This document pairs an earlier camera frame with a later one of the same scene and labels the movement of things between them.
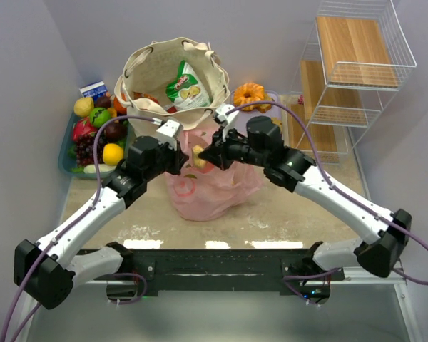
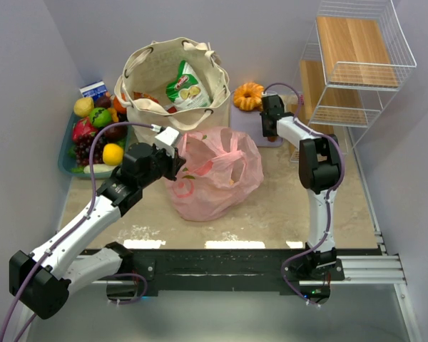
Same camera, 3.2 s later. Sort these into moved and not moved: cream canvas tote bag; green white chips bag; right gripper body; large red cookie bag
Moved: right gripper body
Not moved: cream canvas tote bag; large red cookie bag; green white chips bag
